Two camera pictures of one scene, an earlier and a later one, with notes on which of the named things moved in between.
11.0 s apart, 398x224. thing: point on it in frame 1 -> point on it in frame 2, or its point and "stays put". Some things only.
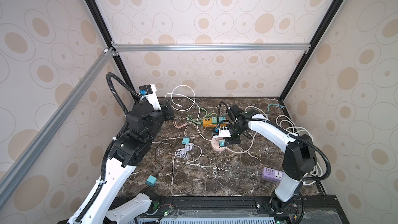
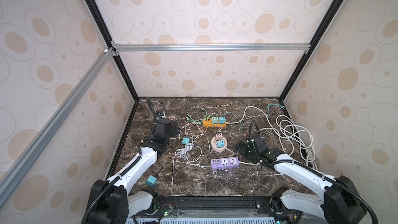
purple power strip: (272, 175) -> (228, 162)
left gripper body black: (166, 111) -> (172, 131)
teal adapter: (185, 140) stays put
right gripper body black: (235, 133) -> (245, 151)
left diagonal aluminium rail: (54, 123) stays put
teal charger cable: (281, 106) stays put
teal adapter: (151, 181) stays put
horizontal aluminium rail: (210, 47) stays put
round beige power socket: (215, 144) stays put
